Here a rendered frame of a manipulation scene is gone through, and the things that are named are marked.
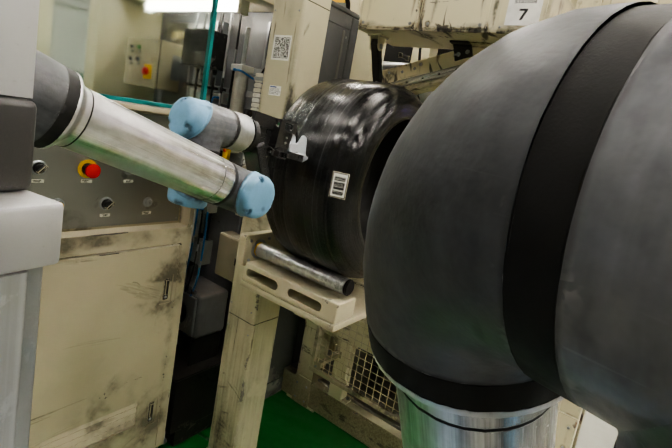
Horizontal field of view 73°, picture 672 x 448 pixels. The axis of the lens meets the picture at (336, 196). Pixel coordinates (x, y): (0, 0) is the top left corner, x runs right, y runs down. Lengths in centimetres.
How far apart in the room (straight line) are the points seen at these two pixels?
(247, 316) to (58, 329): 54
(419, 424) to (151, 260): 136
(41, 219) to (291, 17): 127
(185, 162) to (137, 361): 110
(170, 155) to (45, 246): 39
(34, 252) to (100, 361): 134
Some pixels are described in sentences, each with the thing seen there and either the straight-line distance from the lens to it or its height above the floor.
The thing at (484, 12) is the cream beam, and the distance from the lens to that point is 145.
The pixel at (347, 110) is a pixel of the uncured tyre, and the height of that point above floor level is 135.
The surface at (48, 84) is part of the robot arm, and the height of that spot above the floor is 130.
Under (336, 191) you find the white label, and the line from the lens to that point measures 106.
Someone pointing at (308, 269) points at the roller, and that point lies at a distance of 127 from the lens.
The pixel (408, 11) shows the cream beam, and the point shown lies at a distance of 155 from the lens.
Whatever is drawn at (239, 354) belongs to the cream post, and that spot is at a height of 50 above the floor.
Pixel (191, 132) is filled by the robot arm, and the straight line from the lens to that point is 83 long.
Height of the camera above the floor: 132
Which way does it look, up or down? 9 degrees down
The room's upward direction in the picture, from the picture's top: 10 degrees clockwise
